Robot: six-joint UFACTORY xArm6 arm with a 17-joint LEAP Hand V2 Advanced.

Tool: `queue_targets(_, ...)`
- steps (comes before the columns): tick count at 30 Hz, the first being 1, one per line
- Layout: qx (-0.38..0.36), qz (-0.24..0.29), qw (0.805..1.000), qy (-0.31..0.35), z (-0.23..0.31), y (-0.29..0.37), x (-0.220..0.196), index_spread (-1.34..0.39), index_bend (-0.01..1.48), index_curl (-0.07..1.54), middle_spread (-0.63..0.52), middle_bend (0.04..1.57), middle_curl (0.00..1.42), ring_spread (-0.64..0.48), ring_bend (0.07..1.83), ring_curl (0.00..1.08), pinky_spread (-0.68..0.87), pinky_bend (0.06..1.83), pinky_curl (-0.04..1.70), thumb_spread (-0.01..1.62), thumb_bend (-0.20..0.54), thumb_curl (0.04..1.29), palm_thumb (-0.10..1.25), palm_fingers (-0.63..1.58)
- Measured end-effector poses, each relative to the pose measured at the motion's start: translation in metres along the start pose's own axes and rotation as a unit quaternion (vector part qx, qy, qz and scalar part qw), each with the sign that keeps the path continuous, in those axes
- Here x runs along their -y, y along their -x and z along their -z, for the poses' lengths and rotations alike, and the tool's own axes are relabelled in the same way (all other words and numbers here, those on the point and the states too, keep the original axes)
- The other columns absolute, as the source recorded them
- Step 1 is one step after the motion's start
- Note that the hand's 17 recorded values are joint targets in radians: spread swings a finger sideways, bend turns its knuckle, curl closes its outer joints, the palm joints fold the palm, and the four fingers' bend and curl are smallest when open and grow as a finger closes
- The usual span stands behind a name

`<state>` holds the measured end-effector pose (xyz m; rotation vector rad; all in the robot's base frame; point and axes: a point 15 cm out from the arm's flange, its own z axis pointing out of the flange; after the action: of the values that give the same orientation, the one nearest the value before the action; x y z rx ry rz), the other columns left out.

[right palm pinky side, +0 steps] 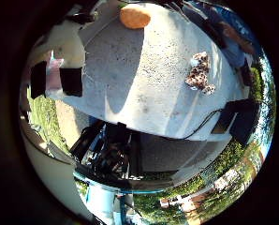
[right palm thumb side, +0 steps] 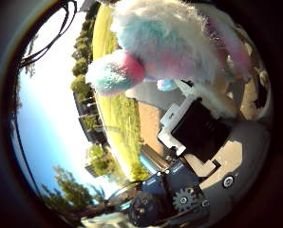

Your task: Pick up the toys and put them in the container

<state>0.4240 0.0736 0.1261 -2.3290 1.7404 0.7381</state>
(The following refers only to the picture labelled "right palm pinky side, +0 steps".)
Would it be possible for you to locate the black box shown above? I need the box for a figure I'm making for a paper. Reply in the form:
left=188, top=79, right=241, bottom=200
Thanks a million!
left=211, top=98, right=260, bottom=146

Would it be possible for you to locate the black cable on table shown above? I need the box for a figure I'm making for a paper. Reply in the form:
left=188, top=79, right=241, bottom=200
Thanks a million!
left=159, top=108, right=225, bottom=141

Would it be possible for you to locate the brown spotted leopard plush toy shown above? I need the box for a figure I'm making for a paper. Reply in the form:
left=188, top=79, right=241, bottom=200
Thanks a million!
left=184, top=51, right=216, bottom=97

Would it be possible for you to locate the black bag with white print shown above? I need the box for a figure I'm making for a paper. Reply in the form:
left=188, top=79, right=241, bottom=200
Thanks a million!
left=69, top=120, right=145, bottom=180

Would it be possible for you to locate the person in blue shirt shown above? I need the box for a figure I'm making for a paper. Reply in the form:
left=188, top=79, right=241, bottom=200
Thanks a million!
left=189, top=1, right=259, bottom=87

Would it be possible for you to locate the brick building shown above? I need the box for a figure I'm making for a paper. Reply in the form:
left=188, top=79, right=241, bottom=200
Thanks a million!
left=159, top=191, right=215, bottom=221

